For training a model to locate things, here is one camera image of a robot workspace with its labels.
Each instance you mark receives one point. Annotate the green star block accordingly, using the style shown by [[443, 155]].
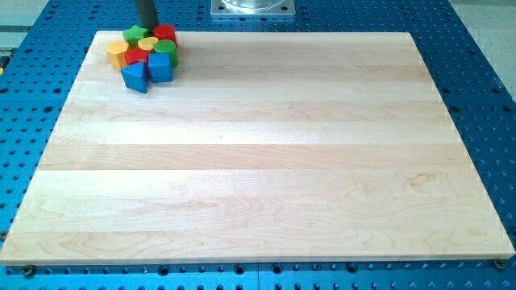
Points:
[[134, 34]]

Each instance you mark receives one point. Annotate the red star block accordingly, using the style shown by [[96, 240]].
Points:
[[137, 55]]

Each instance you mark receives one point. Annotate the light wooden board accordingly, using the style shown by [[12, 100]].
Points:
[[265, 147]]

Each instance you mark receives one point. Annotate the blue cube block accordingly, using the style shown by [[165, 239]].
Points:
[[159, 67]]

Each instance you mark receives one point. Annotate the green cylinder block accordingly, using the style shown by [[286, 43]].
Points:
[[168, 46]]

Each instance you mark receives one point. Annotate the blue triangle block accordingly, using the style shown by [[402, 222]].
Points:
[[135, 77]]

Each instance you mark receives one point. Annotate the red cylinder block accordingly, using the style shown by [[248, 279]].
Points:
[[165, 32]]

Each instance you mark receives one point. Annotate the yellow heart block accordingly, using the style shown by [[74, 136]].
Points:
[[147, 44]]

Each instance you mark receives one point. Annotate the yellow hexagon block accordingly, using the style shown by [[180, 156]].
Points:
[[116, 53]]

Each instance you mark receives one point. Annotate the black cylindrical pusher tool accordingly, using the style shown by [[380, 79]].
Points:
[[146, 10]]

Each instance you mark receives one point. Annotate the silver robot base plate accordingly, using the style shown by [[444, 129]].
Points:
[[252, 7]]

